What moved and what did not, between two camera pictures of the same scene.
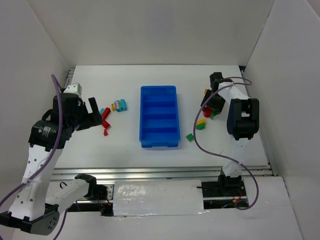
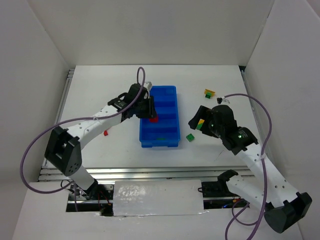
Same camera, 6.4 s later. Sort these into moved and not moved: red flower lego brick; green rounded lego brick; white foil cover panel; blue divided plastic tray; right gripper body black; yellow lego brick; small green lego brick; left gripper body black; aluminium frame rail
Moved: right gripper body black; red flower lego brick; left gripper body black
Not moved: green rounded lego brick; blue divided plastic tray; aluminium frame rail; yellow lego brick; small green lego brick; white foil cover panel
